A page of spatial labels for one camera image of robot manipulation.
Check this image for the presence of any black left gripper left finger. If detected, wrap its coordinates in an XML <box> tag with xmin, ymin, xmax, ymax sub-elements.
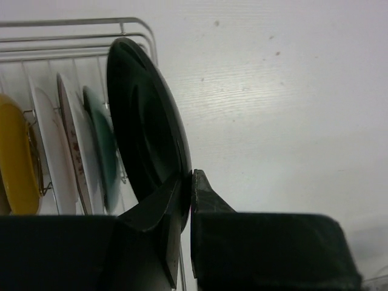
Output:
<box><xmin>1</xmin><ymin>176</ymin><xmax>181</xmax><ymax>290</ymax></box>

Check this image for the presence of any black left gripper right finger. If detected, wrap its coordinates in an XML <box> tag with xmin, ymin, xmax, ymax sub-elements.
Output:
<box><xmin>190</xmin><ymin>170</ymin><xmax>362</xmax><ymax>290</ymax></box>

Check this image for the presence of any teal blue patterned plate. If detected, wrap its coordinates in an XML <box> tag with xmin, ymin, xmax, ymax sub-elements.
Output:
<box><xmin>82</xmin><ymin>85</ymin><xmax>121</xmax><ymax>213</ymax></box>

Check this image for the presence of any black plate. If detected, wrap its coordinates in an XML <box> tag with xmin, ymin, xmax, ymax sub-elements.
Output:
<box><xmin>106</xmin><ymin>38</ymin><xmax>192</xmax><ymax>228</ymax></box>

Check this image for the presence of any white plate orange sunburst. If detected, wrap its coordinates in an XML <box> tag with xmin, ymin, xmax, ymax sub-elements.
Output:
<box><xmin>56</xmin><ymin>73</ymin><xmax>103</xmax><ymax>215</ymax></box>

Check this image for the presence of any plain white plate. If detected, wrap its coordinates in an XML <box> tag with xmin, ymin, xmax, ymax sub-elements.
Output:
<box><xmin>32</xmin><ymin>87</ymin><xmax>77</xmax><ymax>215</ymax></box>

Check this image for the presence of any yellow plate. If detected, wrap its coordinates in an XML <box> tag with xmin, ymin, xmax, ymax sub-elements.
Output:
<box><xmin>1</xmin><ymin>94</ymin><xmax>41</xmax><ymax>215</ymax></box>

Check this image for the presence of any metal wire dish rack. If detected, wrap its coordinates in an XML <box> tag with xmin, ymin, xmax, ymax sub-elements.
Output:
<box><xmin>1</xmin><ymin>18</ymin><xmax>184</xmax><ymax>290</ymax></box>

